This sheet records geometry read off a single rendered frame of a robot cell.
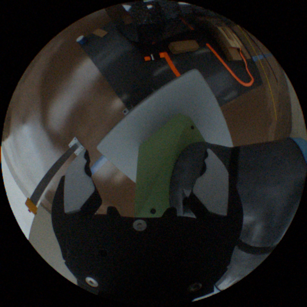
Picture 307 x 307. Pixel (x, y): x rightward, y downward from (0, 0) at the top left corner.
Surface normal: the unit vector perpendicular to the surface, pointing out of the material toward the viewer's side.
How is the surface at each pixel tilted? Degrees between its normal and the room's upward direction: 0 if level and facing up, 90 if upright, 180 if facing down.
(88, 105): 0
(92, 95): 0
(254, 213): 56
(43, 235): 90
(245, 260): 82
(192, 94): 0
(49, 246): 90
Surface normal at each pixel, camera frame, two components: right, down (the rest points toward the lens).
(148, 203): 0.60, -0.11
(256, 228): -0.99, -0.09
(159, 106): 0.08, 0.48
